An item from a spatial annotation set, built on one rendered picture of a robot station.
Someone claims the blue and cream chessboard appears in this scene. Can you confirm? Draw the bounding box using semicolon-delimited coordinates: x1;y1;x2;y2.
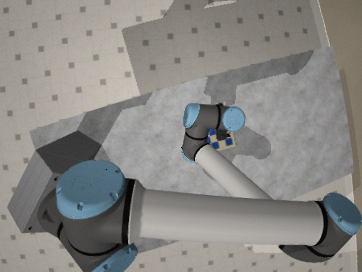
207;129;236;151

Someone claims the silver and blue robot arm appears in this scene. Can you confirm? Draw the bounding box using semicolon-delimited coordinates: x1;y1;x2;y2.
37;103;362;272

